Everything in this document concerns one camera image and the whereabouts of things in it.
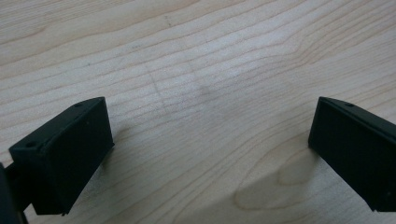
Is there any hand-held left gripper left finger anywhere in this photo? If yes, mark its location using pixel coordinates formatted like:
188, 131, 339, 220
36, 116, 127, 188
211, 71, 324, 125
8, 96, 115, 217

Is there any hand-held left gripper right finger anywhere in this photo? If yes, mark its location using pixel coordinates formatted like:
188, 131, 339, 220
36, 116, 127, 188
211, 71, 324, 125
307, 96, 396, 213

